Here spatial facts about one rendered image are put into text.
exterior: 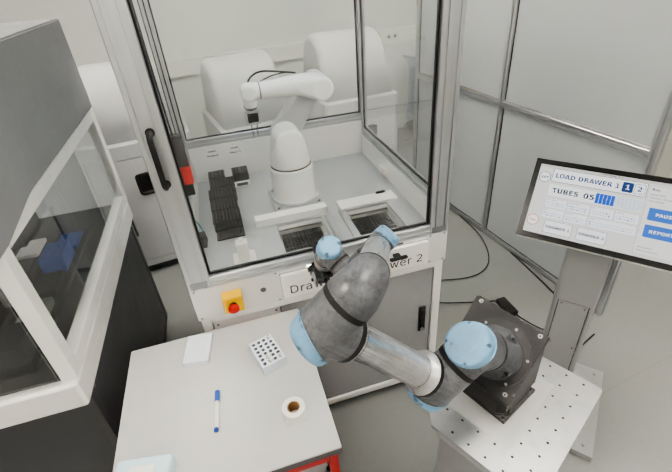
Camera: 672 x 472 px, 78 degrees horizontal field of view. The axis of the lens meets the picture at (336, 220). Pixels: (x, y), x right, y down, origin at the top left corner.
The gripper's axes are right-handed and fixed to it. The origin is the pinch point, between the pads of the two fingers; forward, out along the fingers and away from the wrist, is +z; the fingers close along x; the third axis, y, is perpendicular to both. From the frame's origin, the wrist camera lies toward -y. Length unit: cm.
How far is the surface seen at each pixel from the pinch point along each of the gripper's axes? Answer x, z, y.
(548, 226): 86, -17, 8
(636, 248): 103, -29, 26
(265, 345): -24.9, -0.4, 20.5
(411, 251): 38.4, 1.8, 0.0
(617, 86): 165, -8, -53
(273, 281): -17.2, 2.5, -1.8
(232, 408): -38, -8, 37
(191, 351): -50, 6, 15
